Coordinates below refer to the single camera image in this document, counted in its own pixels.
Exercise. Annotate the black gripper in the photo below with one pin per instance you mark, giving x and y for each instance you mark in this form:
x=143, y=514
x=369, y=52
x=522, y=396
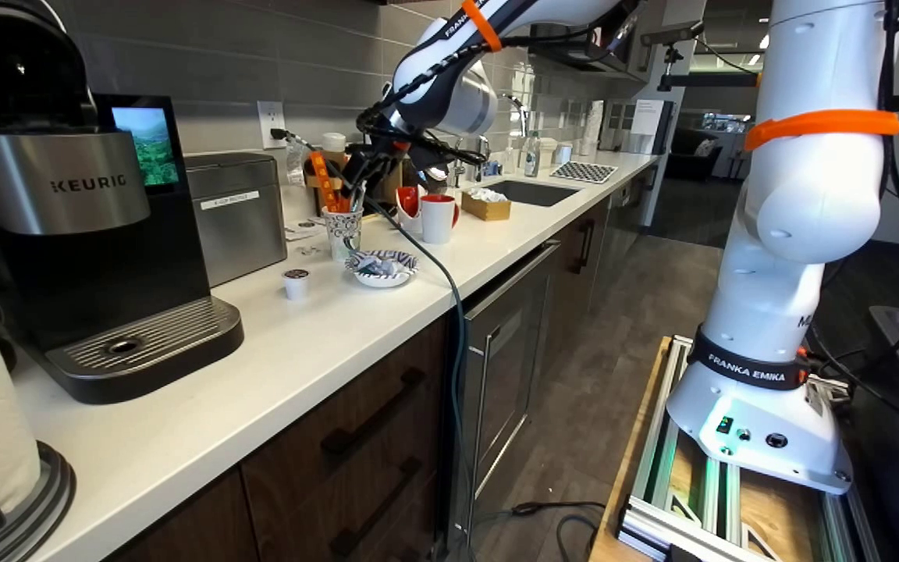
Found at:
x=378, y=147

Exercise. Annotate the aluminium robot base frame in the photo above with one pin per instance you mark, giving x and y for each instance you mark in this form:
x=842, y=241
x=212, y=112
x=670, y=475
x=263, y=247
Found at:
x=671, y=503

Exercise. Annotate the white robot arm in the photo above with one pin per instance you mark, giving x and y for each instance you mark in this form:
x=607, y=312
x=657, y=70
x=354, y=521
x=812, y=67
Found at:
x=809, y=198

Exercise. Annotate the orange packet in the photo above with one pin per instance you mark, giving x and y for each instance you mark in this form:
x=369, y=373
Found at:
x=330, y=187

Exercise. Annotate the black Keurig coffee maker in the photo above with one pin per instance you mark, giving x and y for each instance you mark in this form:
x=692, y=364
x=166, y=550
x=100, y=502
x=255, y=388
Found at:
x=100, y=268

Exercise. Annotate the clear glass cup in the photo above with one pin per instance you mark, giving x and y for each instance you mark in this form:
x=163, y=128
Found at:
x=346, y=233

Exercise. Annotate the wooden box of sugar packets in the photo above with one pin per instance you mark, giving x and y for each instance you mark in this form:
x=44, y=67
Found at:
x=486, y=205

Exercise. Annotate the white coffee pod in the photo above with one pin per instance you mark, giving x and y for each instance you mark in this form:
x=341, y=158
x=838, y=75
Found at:
x=294, y=282

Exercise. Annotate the blue patterned small bowl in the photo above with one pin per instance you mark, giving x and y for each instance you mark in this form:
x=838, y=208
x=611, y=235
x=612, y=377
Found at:
x=383, y=268

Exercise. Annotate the wall power outlet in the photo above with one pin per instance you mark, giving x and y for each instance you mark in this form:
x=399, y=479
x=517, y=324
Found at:
x=270, y=124

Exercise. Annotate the white mug red interior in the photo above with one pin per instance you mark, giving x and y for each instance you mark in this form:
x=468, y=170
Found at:
x=431, y=218

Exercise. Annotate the silver metal box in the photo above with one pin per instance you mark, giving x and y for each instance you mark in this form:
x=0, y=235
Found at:
x=239, y=214

